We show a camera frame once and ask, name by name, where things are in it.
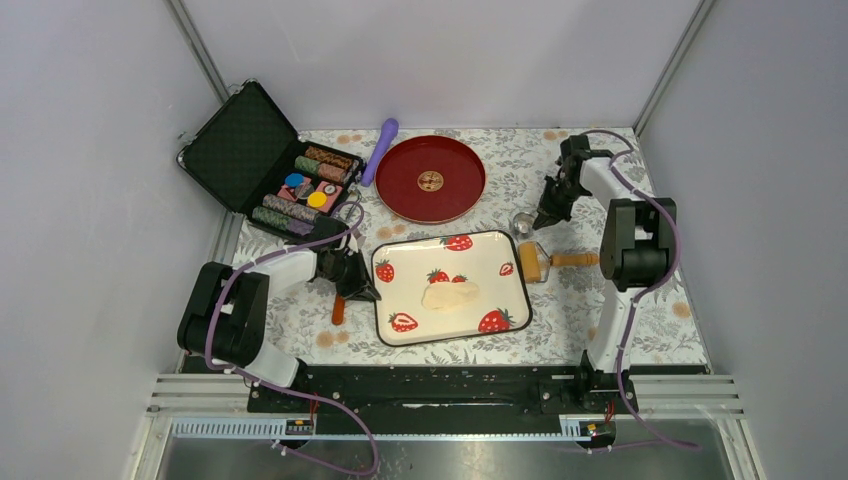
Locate black poker chip case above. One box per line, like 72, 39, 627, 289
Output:
177, 80, 365, 244

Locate small dough piece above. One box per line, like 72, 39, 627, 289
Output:
421, 282, 480, 312

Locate blue poker chip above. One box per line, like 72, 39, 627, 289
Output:
284, 173, 305, 189

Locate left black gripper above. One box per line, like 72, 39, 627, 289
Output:
322, 248, 380, 302

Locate metal spatula orange handle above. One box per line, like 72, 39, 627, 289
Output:
331, 295, 346, 326

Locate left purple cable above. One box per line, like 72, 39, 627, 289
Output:
202, 200, 382, 478

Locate purple cable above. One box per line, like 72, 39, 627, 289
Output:
576, 129, 704, 454
202, 200, 382, 478

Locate wooden dough roller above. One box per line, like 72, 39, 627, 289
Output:
517, 242, 599, 284

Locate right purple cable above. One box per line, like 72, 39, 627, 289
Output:
576, 129, 704, 454

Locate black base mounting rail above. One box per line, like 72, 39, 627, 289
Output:
235, 362, 709, 437

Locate yellow poker chip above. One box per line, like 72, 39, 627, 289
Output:
307, 191, 328, 210

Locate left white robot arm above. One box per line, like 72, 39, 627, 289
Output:
176, 219, 381, 411

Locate round red lacquer plate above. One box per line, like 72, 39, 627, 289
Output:
374, 135, 487, 225

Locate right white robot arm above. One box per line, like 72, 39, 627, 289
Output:
532, 134, 680, 412

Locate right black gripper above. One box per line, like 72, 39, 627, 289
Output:
533, 175, 587, 230

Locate strawberry pattern white tray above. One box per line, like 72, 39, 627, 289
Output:
372, 230, 533, 347

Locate purple silicone handle tool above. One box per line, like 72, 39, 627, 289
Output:
360, 118, 399, 187

